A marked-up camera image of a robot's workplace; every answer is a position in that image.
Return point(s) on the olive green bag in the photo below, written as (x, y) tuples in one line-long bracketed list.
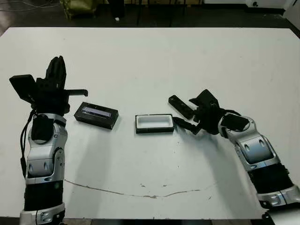
[(77, 9)]

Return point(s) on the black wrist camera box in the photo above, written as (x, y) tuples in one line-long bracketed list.
[(22, 86), (206, 97)]

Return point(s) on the small white floor scrap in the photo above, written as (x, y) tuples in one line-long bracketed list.
[(116, 19)]

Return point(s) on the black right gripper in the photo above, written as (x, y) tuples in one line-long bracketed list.
[(208, 119)]

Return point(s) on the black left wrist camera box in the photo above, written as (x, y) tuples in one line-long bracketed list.
[(22, 86)]

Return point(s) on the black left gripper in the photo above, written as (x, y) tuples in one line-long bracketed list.
[(51, 100)]

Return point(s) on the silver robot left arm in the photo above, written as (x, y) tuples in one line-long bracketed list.
[(42, 147)]

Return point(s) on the white cabinet with black knob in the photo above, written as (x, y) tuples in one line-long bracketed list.
[(264, 2)]

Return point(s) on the black box lid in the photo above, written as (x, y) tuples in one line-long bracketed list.
[(93, 120)]

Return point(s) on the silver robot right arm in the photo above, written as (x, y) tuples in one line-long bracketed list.
[(255, 145)]

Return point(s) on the white board panel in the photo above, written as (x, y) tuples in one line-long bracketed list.
[(294, 16)]

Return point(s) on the black box with white insert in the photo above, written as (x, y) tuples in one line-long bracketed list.
[(154, 130)]

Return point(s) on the black slim camera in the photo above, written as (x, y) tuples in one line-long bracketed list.
[(180, 105)]

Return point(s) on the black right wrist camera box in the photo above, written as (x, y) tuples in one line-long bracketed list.
[(206, 97)]

